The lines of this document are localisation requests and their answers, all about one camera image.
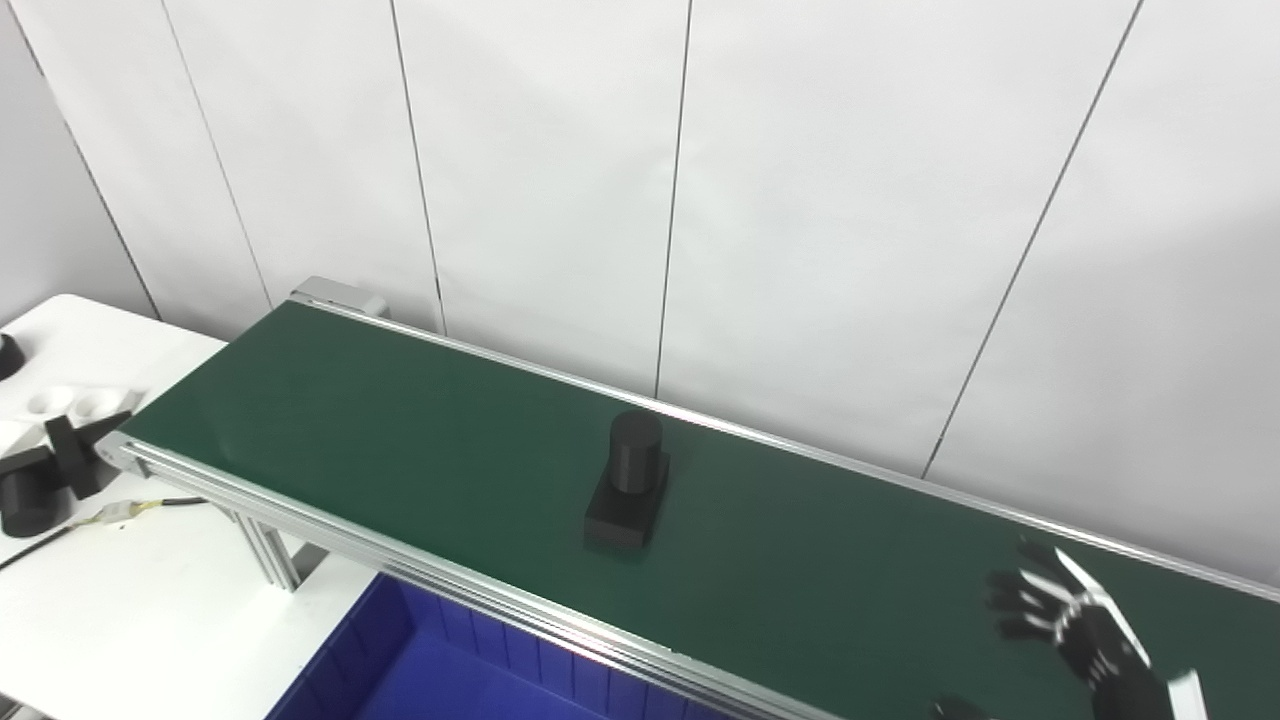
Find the black cable with white connector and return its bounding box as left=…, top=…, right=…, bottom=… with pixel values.
left=0, top=496, right=209, bottom=572

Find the black cylinder part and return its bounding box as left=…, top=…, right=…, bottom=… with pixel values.
left=0, top=446, right=77, bottom=539

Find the blue plastic bin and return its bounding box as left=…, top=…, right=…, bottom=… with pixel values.
left=264, top=571, right=746, bottom=720

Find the black cylinder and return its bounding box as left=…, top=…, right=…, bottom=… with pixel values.
left=583, top=409, right=672, bottom=555

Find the black T-shaped part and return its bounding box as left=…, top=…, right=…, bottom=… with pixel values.
left=44, top=409, right=137, bottom=499

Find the aluminium conveyor leg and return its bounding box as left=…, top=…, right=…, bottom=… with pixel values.
left=233, top=507, right=304, bottom=594

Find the white moulded parts tray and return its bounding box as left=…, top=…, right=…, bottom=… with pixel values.
left=0, top=384, right=142, bottom=453

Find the green conveyor belt aluminium frame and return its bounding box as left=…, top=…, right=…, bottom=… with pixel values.
left=95, top=277, right=1280, bottom=720

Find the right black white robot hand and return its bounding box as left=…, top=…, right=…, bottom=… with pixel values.
left=928, top=537, right=1213, bottom=720

